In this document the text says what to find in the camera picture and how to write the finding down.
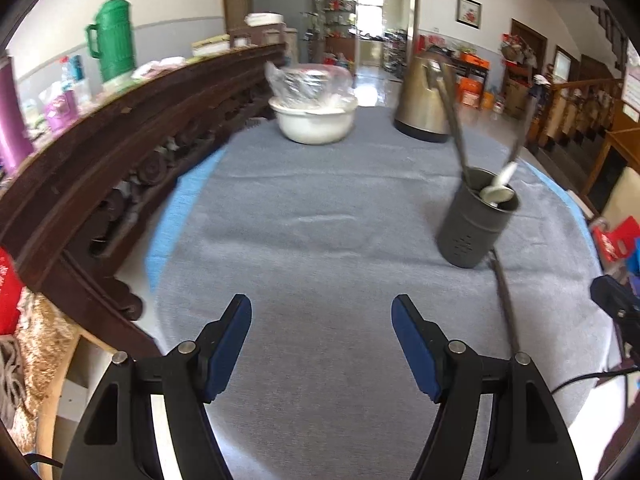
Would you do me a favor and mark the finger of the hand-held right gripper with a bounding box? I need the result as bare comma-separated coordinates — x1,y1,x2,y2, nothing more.
590,275,640,321

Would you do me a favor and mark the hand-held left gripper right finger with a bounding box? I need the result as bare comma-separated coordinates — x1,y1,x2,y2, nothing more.
391,294,583,480

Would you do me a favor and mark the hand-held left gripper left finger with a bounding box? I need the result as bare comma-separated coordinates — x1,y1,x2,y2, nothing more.
60,294,252,480

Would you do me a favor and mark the dark grey perforated utensil holder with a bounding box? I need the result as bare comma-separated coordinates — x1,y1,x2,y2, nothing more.
437,167,521,268

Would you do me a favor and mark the white plastic spoon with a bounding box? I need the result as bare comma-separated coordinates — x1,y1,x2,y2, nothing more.
492,161,518,188
479,185,516,207

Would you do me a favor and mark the long metal utensil handle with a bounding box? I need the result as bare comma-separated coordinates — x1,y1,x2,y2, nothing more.
436,62,475,181

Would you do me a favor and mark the blue tablecloth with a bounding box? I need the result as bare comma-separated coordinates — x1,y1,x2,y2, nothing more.
145,150,601,301

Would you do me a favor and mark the grey tablecloth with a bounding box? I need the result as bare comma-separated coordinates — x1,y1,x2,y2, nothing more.
150,105,621,480

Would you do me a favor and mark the golden woven sack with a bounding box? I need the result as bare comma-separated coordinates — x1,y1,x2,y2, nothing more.
15,292,81,451

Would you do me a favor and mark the wooden stair railing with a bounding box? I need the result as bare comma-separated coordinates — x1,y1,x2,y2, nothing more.
525,77,626,161

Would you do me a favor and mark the red printed box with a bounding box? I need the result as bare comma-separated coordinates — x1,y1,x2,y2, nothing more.
0,247,26,336

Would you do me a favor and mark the carved dark wooden sideboard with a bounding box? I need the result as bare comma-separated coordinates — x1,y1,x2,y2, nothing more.
0,42,288,356

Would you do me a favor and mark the white plastic basin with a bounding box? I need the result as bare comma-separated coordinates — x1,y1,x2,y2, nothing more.
268,95,358,145

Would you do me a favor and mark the bronze electric kettle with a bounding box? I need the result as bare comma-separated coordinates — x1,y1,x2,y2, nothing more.
393,45,458,143

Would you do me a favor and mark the tall orange box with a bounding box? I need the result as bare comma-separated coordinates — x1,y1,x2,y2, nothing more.
457,77,483,106

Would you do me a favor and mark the purple vacuum bottle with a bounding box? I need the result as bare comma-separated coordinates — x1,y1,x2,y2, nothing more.
0,55,35,168

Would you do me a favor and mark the clear plastic bottle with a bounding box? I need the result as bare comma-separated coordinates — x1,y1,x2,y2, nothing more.
60,55,86,93

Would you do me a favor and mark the framed flower picture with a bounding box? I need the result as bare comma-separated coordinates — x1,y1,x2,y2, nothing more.
456,0,482,28

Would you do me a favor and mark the green thermos flask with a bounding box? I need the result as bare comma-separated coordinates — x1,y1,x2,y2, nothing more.
85,0,137,85

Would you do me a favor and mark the shelf with bottles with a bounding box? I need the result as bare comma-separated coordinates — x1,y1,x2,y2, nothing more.
315,0,358,41

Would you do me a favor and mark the grey refrigerator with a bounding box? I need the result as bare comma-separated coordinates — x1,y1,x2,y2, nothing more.
250,0,318,61

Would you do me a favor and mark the black cable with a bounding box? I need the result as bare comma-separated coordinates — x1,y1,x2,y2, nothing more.
550,367,640,396

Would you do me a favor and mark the wall calendar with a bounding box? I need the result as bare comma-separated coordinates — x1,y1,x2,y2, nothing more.
622,50,640,121

